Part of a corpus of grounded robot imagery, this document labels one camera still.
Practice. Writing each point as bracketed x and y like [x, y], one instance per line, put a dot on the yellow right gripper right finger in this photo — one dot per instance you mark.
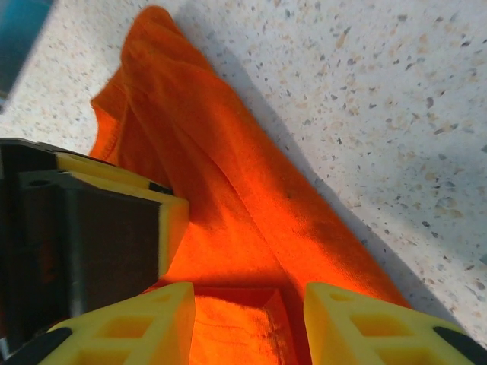
[361, 334]

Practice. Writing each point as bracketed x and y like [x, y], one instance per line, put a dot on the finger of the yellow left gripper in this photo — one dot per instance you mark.
[95, 169]
[121, 235]

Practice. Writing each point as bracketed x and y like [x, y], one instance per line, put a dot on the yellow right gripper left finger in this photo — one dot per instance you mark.
[144, 334]

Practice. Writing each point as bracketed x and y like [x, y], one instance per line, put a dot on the orange t-shirt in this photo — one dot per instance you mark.
[236, 190]

